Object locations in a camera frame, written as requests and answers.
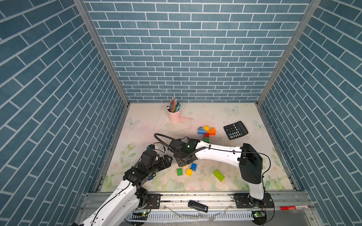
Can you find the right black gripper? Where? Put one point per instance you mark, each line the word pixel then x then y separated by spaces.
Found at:
pixel 177 160

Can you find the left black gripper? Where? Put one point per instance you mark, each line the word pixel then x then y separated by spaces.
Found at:
pixel 167 163

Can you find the long lime lego brick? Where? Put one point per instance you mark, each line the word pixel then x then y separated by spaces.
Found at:
pixel 219 175

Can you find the long orange lego brick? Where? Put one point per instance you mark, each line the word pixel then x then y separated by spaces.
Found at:
pixel 211 133

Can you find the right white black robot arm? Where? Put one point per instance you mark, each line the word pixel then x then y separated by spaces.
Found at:
pixel 246 158

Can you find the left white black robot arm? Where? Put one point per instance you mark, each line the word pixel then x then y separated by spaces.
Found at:
pixel 129 195

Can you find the small green lego bottom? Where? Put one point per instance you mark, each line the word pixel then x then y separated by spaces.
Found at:
pixel 179 172

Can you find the yellow lego bottom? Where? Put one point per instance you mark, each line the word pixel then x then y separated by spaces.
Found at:
pixel 189 172

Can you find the pink pen cup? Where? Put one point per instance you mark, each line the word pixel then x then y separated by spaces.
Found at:
pixel 174 116

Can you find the black calculator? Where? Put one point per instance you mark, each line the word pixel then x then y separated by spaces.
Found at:
pixel 235 130

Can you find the red marker pen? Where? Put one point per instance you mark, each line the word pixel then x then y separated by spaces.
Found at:
pixel 296 207

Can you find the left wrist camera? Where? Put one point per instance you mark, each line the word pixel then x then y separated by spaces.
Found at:
pixel 151 147

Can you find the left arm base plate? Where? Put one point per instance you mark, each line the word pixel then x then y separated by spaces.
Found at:
pixel 149 201

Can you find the black remote on rail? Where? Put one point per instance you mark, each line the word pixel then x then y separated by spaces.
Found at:
pixel 198 206

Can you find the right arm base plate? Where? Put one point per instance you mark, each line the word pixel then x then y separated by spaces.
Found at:
pixel 244 201

